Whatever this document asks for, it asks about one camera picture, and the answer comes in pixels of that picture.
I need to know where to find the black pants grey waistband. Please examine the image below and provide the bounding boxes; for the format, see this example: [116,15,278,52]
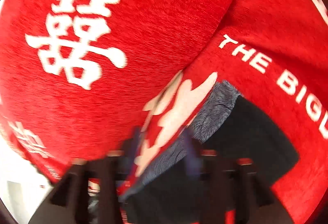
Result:
[123,81,299,223]

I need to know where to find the red bedspread white characters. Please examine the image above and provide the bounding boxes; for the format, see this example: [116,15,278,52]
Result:
[122,0,327,223]

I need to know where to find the red pillow white characters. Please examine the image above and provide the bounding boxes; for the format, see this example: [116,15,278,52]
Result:
[1,0,232,181]

